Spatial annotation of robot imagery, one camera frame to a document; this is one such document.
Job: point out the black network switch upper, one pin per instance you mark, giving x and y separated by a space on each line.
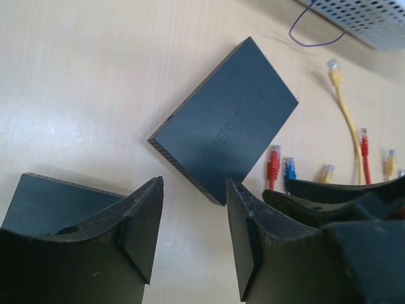
224 126

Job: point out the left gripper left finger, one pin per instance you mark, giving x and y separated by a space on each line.
106 258

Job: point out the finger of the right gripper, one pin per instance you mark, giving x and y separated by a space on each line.
315 214
338 193

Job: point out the black network switch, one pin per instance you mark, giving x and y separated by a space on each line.
44 205
224 126

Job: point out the black network switch lower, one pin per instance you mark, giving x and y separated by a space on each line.
44 205

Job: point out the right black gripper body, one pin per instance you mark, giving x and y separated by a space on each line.
370 248

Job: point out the white plastic basket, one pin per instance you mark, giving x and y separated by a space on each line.
377 23

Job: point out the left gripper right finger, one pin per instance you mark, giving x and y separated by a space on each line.
280 260

